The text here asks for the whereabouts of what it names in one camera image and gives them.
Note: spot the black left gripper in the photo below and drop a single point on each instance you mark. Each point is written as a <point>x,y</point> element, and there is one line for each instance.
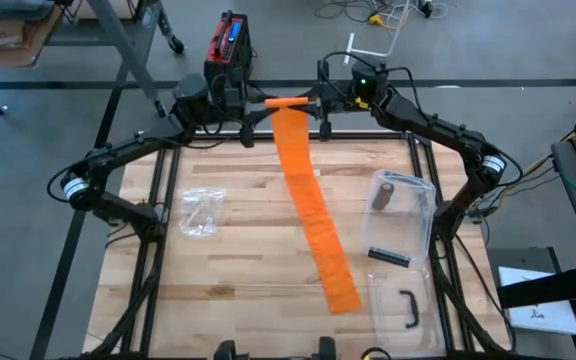
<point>240,105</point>

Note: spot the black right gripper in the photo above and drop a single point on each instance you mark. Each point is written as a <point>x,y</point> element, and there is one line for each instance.
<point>340,100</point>

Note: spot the orange elastic bandage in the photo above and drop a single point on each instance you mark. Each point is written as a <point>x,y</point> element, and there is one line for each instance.
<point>313,215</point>

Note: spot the brown elastic bandage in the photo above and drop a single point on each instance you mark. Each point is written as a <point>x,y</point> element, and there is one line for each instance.
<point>383,196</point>

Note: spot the clear plastic storage box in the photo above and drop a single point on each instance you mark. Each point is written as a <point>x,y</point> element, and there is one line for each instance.
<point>398,230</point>

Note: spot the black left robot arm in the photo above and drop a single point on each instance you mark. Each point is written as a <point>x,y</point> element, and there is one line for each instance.
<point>118,150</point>

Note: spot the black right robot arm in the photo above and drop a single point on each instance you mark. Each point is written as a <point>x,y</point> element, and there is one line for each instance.
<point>433,127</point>

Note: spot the white T-shaped pipe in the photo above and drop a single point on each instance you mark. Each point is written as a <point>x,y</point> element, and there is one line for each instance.
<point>350,47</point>

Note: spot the red black power station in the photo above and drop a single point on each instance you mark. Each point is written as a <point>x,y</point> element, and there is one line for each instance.
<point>225,45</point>

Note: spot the clear plastic bag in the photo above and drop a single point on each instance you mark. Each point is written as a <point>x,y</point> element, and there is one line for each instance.
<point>200,210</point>

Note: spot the grey workbench with casters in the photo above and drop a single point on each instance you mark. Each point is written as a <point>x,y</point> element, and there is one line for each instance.
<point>123,50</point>

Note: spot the brown cardboard sheet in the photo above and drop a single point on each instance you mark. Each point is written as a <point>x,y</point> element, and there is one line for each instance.
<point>3,40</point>

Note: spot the black flat beam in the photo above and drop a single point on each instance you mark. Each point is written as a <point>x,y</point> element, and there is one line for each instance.
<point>548,287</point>

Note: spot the white papers on side table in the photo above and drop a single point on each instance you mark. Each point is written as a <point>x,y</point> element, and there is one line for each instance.
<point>543,310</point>

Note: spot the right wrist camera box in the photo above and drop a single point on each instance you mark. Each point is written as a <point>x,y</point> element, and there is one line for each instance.
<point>325,130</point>

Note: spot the black aluminium rig frame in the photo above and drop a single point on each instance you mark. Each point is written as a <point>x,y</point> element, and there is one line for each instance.
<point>150,280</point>

